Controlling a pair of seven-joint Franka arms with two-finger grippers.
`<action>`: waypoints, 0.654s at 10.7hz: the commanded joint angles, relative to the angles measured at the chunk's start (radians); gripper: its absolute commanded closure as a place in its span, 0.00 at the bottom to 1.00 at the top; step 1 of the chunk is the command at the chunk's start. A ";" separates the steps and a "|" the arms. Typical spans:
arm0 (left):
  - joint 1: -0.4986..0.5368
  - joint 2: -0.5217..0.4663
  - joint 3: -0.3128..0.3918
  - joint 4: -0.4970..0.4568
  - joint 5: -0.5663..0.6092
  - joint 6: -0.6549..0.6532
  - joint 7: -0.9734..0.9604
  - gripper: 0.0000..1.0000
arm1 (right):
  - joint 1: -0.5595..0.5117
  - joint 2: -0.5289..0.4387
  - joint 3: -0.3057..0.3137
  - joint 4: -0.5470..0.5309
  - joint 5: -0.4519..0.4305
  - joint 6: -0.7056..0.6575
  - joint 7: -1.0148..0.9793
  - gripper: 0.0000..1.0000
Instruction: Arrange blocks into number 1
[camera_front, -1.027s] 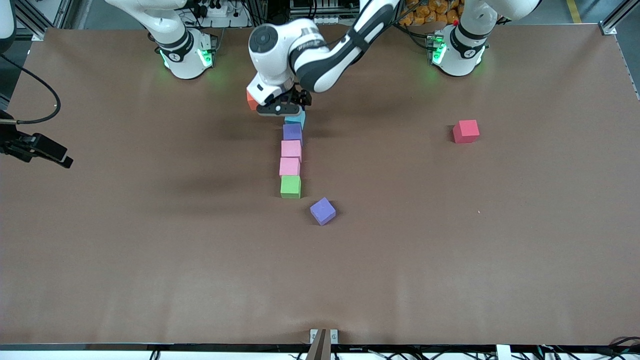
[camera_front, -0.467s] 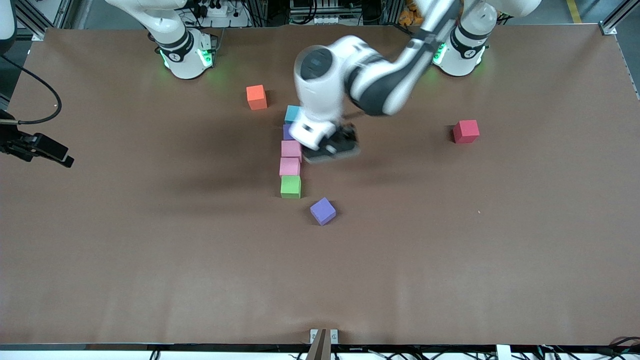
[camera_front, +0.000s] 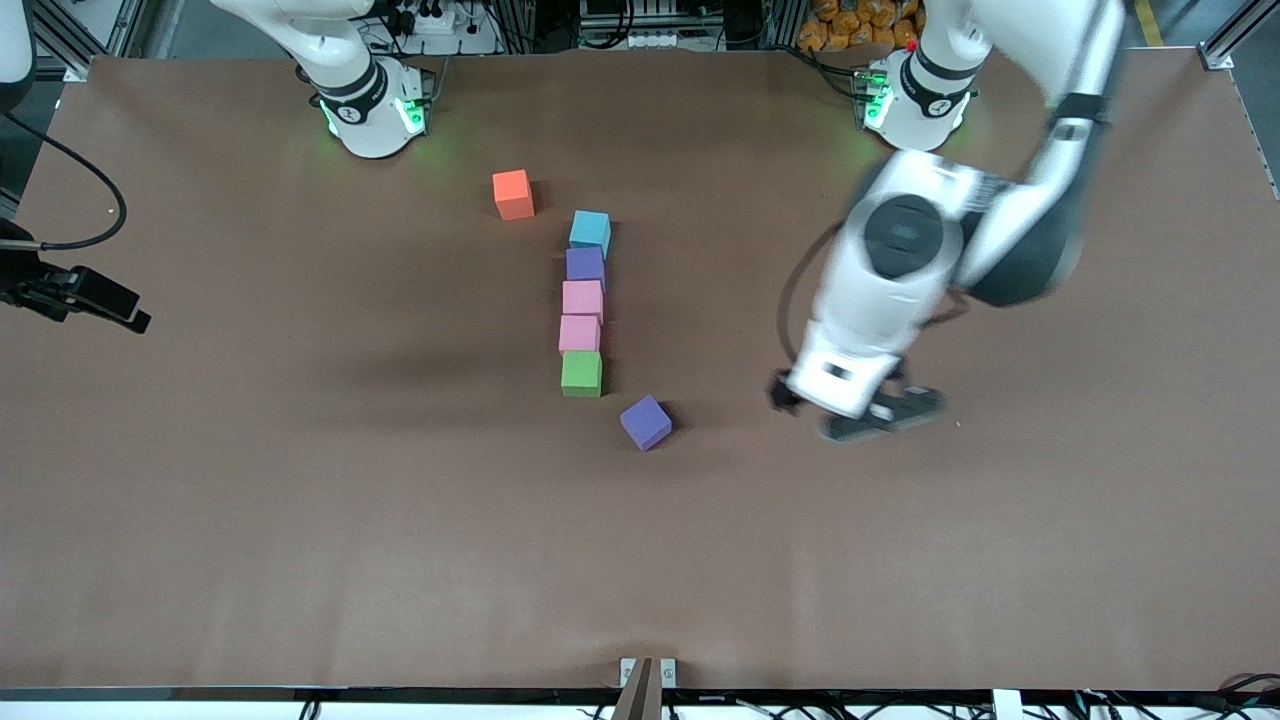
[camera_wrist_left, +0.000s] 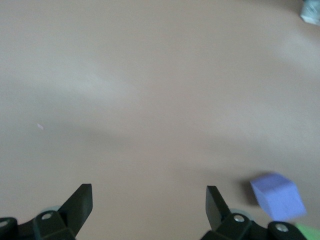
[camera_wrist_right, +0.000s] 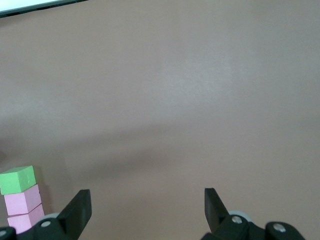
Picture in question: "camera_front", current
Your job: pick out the green foam cube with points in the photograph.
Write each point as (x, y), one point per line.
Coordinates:
(581, 373)

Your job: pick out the cyan foam cube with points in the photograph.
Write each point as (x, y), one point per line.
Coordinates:
(590, 232)

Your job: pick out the brown tapered post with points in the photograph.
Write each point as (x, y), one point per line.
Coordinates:
(640, 700)

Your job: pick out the brown table cover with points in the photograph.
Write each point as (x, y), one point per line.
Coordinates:
(300, 560)

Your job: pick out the grey aluminium frame post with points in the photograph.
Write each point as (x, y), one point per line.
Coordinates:
(62, 55)
(1225, 45)

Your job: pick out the silver metal table bracket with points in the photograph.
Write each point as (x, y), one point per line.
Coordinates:
(627, 670)

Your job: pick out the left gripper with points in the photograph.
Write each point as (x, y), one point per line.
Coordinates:
(781, 394)

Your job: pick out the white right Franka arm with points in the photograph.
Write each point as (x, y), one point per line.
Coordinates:
(350, 60)

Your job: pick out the pile of orange items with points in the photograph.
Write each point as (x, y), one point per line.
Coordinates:
(850, 25)

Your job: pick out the grey socket box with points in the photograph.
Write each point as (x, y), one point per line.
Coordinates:
(640, 40)

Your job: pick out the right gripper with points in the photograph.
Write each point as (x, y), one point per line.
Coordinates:
(28, 277)

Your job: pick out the white power strip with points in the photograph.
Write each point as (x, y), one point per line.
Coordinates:
(460, 42)

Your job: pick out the black table edge rail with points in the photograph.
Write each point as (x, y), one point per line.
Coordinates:
(200, 694)

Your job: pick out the orange foam cube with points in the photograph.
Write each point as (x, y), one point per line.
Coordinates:
(513, 194)

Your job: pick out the pink foam cube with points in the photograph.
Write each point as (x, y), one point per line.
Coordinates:
(579, 335)
(582, 300)

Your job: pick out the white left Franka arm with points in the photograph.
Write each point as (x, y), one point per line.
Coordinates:
(1020, 230)

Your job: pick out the purple foam cube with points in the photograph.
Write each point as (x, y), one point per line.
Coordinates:
(645, 421)
(585, 268)

